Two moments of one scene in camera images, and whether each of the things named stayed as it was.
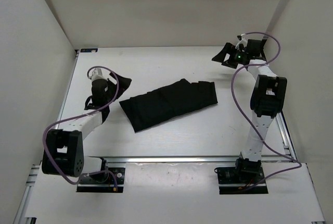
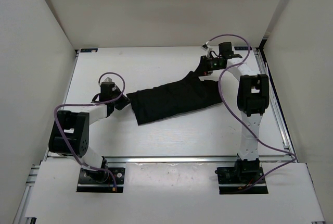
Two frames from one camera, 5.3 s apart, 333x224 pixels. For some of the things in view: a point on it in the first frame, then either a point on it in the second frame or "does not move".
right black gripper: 229,49 → 203,69
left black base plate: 103,182 does not move
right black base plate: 230,182 does not move
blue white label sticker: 89,50 does not move
